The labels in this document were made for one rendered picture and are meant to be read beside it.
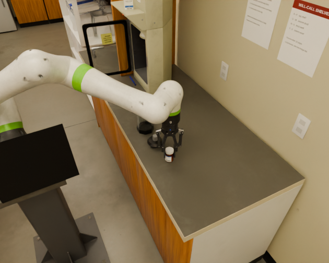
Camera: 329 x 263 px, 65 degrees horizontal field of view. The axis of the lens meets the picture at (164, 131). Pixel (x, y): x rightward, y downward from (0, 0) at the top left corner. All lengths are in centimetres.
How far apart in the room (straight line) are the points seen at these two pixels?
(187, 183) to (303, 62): 77
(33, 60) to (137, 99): 38
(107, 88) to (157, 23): 77
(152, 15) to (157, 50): 22
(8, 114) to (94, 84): 49
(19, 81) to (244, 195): 106
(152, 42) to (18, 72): 92
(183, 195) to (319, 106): 73
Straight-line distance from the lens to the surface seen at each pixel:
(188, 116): 170
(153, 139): 146
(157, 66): 181
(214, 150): 148
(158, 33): 173
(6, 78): 110
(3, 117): 138
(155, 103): 96
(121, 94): 101
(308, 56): 132
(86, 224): 234
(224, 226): 130
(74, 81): 111
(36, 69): 101
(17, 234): 252
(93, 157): 282
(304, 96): 138
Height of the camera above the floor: 197
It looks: 41 degrees down
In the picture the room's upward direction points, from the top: straight up
